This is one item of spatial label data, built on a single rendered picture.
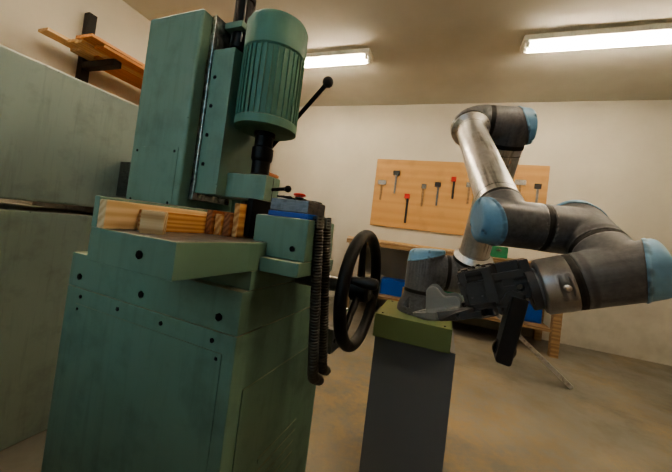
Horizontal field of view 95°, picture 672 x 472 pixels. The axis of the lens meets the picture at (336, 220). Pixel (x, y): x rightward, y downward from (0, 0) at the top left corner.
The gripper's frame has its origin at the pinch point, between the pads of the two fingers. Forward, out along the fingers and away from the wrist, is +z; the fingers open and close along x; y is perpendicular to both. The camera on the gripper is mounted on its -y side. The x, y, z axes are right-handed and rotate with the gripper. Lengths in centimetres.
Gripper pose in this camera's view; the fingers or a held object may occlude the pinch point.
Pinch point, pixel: (420, 316)
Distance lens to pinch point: 63.4
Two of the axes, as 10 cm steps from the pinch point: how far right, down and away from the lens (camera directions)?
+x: -3.9, -0.5, -9.2
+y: -2.2, -9.7, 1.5
